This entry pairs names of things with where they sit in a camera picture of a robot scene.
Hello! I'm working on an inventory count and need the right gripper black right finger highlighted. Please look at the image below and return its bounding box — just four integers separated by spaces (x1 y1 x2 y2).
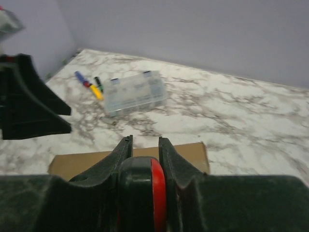
158 137 309 232

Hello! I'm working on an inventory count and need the blue handled screwdriver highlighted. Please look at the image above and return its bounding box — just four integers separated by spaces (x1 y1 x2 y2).
74 71 90 88

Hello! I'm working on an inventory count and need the yellow handled screwdriver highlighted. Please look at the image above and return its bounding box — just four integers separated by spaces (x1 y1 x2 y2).
89 84 104 101

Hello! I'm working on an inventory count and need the brown cardboard express box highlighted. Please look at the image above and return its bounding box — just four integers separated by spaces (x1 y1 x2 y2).
47 142 210 181

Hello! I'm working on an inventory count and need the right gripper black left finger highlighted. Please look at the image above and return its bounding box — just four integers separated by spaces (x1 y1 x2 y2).
0 136 133 232

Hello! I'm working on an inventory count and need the clear plastic organizer box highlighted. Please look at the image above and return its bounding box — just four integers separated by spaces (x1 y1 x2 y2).
103 71 168 117

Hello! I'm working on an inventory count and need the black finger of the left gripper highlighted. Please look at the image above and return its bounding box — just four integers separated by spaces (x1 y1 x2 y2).
0 54 72 140

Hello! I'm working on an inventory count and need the red black utility knife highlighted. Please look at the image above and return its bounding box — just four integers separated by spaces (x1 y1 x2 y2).
117 157 167 232

